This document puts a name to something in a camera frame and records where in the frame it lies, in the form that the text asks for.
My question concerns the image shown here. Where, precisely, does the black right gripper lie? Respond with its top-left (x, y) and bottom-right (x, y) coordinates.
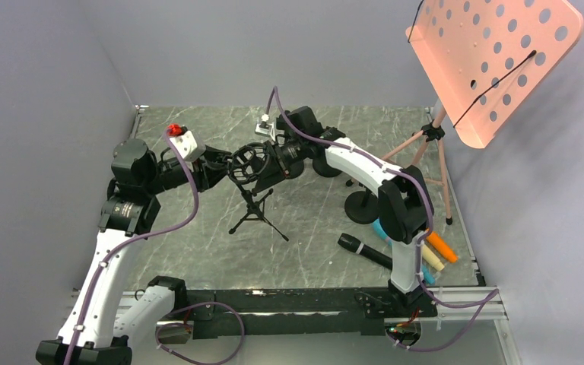
top-left (255, 136), bottom-right (308, 192)

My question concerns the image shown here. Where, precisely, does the black tripod shock-mount stand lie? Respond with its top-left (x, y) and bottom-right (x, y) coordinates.
top-left (227, 142), bottom-right (290, 242)

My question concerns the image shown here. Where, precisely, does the black shock-mount round stand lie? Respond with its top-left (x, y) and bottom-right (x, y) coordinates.
top-left (312, 157), bottom-right (341, 178)

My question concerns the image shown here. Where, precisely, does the black round-base clip stand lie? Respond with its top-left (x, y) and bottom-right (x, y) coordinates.
top-left (344, 182), bottom-right (379, 224)

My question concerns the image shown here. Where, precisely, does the black microphone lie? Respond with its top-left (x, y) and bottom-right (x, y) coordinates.
top-left (337, 233), bottom-right (392, 270)

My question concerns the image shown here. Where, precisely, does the blue microphone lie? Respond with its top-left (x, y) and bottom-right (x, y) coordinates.
top-left (372, 219), bottom-right (436, 285)

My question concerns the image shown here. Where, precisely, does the cream yellow microphone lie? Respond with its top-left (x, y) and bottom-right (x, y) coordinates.
top-left (421, 244), bottom-right (445, 271)

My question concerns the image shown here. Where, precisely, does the orange microphone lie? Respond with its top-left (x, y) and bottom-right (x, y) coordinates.
top-left (426, 232), bottom-right (459, 263)

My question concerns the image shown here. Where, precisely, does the black round-base tall stand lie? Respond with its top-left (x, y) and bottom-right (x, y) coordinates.
top-left (287, 161), bottom-right (305, 179)

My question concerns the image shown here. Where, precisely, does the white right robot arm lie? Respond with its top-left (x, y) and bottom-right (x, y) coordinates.
top-left (254, 106), bottom-right (434, 316)

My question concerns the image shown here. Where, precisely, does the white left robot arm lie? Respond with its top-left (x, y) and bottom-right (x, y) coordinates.
top-left (35, 135), bottom-right (231, 364)

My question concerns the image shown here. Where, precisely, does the pink perforated music stand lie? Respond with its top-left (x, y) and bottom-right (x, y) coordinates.
top-left (376, 1), bottom-right (584, 227)

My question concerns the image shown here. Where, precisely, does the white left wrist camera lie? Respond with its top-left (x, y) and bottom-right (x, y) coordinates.
top-left (170, 131), bottom-right (207, 162)

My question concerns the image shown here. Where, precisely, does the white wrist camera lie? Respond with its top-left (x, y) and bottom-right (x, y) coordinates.
top-left (255, 114), bottom-right (276, 141)
top-left (170, 131), bottom-right (207, 162)

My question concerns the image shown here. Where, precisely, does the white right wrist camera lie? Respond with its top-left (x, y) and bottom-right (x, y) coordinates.
top-left (255, 114), bottom-right (276, 141)

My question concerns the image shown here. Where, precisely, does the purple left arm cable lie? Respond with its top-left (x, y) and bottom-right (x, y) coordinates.
top-left (63, 129), bottom-right (202, 365)

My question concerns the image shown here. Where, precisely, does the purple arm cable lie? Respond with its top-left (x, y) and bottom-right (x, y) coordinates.
top-left (63, 129), bottom-right (202, 365)
top-left (265, 86), bottom-right (500, 354)

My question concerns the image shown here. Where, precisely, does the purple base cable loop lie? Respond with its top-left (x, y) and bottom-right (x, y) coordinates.
top-left (154, 302), bottom-right (246, 365)

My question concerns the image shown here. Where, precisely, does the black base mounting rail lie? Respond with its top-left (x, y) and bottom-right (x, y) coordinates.
top-left (158, 287), bottom-right (438, 339)

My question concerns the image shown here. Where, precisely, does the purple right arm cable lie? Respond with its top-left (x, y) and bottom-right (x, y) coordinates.
top-left (265, 86), bottom-right (500, 354)

